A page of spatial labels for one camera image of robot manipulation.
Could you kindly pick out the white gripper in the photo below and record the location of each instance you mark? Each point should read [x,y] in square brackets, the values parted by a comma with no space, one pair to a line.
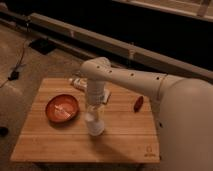
[94,109]

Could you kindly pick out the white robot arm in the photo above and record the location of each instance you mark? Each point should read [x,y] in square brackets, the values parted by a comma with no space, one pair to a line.
[185,119]

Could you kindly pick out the pale yellow sponge block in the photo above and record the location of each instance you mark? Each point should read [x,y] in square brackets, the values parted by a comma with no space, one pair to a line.
[106,96]

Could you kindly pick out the orange bowl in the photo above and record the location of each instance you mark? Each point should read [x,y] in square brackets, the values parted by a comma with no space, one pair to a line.
[62,108]

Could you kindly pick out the wooden table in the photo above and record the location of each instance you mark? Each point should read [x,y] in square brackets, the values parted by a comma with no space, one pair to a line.
[128,137]

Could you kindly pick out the dark red oblong object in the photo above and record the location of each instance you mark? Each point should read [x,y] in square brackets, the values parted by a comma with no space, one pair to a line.
[138,104]

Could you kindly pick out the black floor pad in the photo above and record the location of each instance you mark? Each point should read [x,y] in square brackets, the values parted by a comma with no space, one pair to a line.
[43,46]

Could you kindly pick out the dark object at left edge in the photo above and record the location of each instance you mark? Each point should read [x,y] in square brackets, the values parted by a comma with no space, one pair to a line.
[4,131]

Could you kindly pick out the long grey rail beam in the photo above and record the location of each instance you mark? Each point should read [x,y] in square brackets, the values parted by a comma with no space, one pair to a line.
[131,52]

